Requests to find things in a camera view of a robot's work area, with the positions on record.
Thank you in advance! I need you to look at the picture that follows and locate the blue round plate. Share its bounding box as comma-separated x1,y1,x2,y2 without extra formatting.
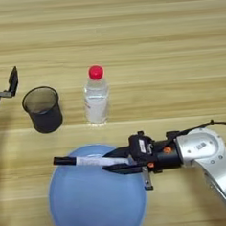
45,140,149,226

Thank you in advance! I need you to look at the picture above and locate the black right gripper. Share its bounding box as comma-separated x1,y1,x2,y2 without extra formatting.
101,137,186,195

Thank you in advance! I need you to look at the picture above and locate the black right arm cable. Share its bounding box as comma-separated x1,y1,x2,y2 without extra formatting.
165,119,226,141

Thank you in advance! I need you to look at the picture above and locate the black mesh cup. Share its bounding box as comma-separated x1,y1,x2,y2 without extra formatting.
20,84,64,136

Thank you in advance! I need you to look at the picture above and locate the clear bottle with red cap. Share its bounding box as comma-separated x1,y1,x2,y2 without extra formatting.
80,63,113,126

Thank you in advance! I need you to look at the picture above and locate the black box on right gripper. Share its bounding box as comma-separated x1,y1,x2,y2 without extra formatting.
127,129,156,160

